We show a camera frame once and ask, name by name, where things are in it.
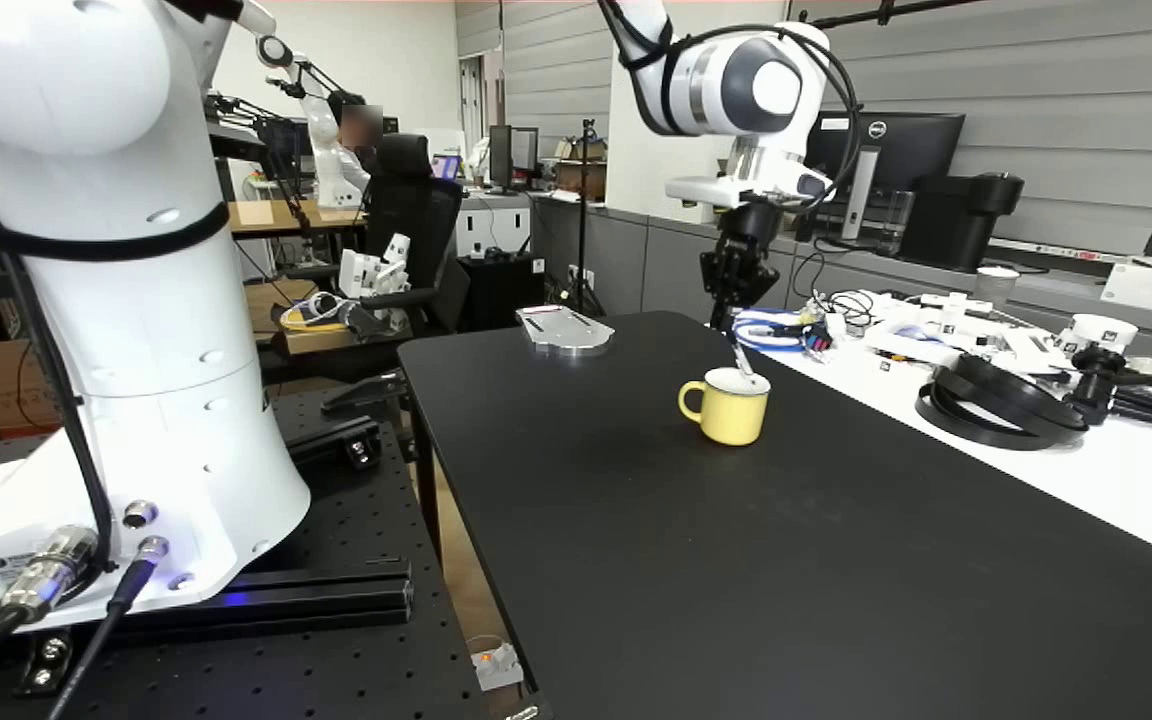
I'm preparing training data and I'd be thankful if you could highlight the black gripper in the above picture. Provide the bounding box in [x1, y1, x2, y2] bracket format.
[699, 199, 778, 337]

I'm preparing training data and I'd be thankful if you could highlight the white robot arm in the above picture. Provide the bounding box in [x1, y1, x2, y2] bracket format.
[0, 0, 310, 631]

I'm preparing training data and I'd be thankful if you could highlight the yellow mug cup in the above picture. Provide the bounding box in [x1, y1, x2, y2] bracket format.
[674, 367, 773, 447]

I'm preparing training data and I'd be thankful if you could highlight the black tripod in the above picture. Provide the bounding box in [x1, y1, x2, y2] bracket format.
[559, 120, 604, 318]

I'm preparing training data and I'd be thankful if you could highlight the black monitor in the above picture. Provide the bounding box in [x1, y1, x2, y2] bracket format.
[809, 113, 965, 256]

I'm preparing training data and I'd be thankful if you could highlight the black box bin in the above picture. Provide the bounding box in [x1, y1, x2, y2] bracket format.
[901, 174, 1024, 271]

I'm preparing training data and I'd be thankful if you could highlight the black office chair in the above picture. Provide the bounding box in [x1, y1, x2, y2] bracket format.
[348, 134, 466, 346]

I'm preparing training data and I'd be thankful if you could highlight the white table with clutter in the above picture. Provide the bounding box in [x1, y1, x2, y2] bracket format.
[713, 287, 1152, 545]

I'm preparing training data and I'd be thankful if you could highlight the person in white shirt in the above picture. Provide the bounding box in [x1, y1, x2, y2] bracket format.
[307, 94, 373, 210]

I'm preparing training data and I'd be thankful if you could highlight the black optical breadboard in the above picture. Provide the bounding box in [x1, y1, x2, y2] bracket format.
[0, 383, 487, 720]

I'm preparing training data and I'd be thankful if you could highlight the blue cable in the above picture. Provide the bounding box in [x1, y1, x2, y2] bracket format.
[729, 307, 827, 362]

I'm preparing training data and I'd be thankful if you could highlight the black coiled cable headset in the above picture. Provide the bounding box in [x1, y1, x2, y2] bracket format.
[915, 358, 1088, 452]

